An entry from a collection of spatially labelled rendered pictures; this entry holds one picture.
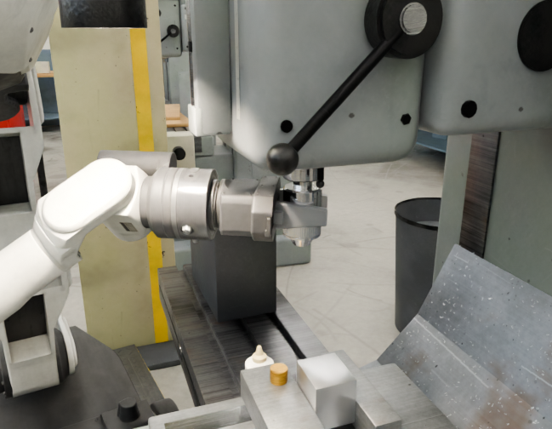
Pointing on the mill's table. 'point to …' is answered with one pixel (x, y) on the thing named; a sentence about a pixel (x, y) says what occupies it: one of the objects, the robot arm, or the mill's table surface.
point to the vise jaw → (276, 402)
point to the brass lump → (278, 374)
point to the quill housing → (316, 84)
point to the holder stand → (236, 275)
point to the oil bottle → (258, 359)
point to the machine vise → (418, 401)
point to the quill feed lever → (429, 13)
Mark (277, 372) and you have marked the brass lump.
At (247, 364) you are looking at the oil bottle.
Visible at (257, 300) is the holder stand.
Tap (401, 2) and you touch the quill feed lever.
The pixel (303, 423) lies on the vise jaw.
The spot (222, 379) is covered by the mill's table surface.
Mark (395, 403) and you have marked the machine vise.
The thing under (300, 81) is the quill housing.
